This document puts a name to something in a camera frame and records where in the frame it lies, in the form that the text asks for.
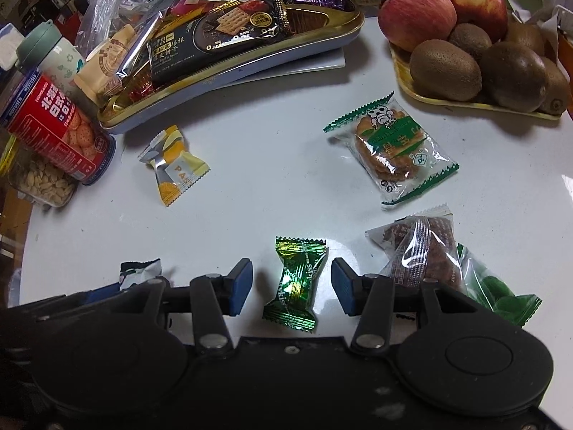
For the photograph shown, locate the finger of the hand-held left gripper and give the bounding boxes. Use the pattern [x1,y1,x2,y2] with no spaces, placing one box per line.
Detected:
[8,280,145,324]

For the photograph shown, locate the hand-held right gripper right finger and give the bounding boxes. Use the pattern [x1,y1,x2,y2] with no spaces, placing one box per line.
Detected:
[330,257,493,354]

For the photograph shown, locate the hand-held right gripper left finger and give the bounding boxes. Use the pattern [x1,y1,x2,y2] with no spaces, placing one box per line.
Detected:
[120,257,254,355]

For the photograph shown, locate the black white snack packet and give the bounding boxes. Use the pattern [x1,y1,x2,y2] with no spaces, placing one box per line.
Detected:
[119,258,163,291]

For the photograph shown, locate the green candy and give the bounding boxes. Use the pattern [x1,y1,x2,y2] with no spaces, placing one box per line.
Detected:
[262,236,329,333]

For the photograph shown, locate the clear brown date packet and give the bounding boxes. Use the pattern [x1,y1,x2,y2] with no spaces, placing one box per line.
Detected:
[365,204,466,298]

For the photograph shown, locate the yellow snack packet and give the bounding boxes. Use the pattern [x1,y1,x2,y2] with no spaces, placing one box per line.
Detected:
[138,125,211,207]

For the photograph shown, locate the green-edged cookie packet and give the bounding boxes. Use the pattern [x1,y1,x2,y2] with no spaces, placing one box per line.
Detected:
[323,92,460,210]

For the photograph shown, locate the clear green snack packet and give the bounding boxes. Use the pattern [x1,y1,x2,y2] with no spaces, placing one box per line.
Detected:
[457,244,542,328]

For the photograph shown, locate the peanut jar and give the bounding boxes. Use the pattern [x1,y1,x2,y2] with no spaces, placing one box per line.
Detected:
[0,141,79,209]

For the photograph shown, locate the red biscuit can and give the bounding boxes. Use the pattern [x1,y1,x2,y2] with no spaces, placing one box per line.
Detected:
[0,76,117,186]

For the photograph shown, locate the yellow fruit tray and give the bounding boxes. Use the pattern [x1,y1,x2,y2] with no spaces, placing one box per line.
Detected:
[389,40,562,121]

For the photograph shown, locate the pale blue snack tin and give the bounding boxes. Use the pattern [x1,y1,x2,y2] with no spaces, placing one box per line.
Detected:
[97,0,365,135]

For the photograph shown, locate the beige snack packet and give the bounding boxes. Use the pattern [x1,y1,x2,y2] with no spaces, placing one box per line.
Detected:
[74,24,135,104]

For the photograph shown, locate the kiwi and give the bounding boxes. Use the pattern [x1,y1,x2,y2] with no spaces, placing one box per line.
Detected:
[449,22,493,61]
[537,56,571,115]
[409,39,483,101]
[481,41,549,113]
[506,22,546,57]

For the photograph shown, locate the green lidded tumbler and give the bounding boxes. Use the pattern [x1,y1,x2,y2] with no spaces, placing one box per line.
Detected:
[15,21,86,95]

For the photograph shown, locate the black cracker packet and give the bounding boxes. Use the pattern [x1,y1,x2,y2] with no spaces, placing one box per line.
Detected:
[147,0,292,86]

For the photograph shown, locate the red apple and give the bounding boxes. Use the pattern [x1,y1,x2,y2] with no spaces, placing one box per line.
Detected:
[378,0,458,52]
[448,0,509,43]

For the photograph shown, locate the clear plastic bag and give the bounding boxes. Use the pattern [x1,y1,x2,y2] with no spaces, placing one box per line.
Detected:
[76,0,135,61]

